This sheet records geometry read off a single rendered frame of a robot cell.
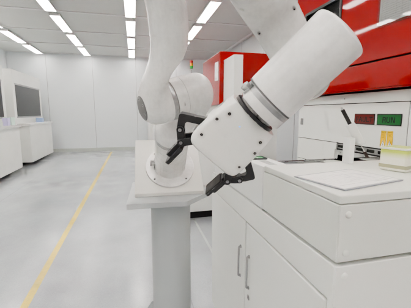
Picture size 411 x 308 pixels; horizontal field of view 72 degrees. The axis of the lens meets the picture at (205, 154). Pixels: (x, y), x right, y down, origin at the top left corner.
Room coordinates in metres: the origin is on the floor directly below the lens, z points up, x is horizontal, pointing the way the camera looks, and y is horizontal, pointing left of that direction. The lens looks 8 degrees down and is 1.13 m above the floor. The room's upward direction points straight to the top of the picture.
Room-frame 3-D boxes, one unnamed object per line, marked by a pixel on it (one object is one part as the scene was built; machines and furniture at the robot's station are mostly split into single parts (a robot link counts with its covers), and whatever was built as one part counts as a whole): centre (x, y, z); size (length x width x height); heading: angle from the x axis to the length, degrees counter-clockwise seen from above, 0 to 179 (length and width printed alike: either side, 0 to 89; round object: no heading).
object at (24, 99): (6.66, 4.38, 1.00); 1.80 x 1.08 x 2.00; 14
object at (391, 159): (0.81, -0.55, 1.00); 0.07 x 0.07 x 0.07; 32
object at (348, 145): (0.92, -0.48, 1.03); 0.06 x 0.04 x 0.13; 104
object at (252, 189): (1.16, -0.16, 0.89); 0.55 x 0.09 x 0.14; 14
